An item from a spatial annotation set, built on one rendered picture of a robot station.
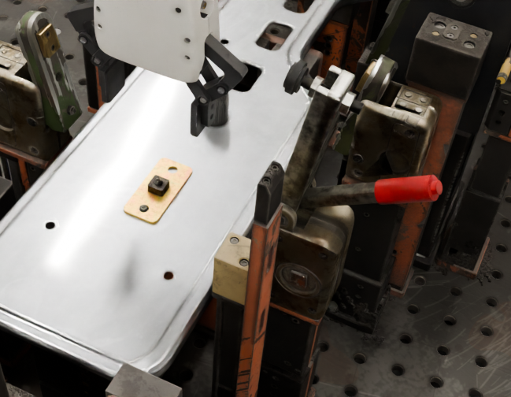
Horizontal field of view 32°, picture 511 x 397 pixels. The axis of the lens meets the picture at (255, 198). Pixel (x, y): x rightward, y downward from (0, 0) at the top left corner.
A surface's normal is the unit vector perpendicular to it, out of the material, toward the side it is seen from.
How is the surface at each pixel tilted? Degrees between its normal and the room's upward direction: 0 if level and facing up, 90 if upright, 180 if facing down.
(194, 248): 0
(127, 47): 96
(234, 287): 90
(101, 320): 0
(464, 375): 0
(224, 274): 90
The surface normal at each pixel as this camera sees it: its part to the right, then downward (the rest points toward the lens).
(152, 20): -0.35, 0.69
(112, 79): 0.91, 0.36
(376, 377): 0.07, -0.66
